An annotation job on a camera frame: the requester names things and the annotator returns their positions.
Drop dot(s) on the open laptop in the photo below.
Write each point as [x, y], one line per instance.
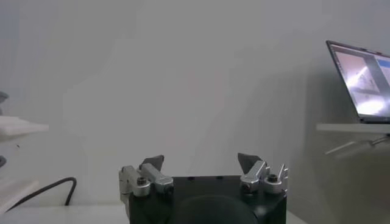
[362, 85]

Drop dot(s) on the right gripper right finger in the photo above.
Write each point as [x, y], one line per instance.
[254, 175]

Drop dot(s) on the white side table with laptop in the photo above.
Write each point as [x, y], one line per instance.
[350, 128]

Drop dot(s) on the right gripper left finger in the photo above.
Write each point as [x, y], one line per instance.
[158, 178]

